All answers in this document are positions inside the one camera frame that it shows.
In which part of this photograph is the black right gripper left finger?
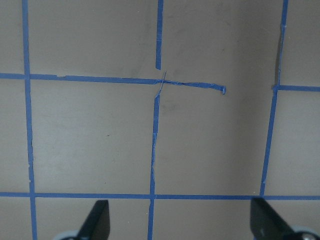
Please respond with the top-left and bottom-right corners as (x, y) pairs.
(76, 200), (111, 240)

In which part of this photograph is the brown paper table cover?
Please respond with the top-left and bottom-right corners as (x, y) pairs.
(0, 0), (320, 240)

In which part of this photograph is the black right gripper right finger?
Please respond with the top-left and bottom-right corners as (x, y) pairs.
(249, 197), (294, 240)

